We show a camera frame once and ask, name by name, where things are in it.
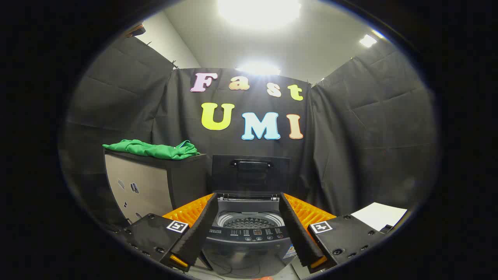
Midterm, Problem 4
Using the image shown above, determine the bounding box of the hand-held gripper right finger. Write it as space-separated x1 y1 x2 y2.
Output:
279 192 386 275

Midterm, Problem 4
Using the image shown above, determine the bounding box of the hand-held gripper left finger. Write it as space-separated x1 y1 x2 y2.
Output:
117 192 219 273

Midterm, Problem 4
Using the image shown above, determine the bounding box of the grey washing machine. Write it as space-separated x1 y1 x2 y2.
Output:
200 191 298 278

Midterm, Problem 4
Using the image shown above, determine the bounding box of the green polo shirt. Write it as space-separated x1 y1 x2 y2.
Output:
102 139 201 161

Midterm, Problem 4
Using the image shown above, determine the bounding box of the grey cabinet with dark top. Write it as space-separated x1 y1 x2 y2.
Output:
103 150 209 226

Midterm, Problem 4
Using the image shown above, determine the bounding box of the white sheet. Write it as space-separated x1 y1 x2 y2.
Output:
350 202 408 233

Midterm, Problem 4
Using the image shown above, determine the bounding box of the black backdrop cloth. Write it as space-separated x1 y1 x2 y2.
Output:
62 35 438 230

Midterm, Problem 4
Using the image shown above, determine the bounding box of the ceiling light behind cloth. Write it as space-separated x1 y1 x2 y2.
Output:
235 62 281 76

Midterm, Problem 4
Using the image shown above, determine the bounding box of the black floor cable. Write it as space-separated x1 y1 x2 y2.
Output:
187 268 218 280

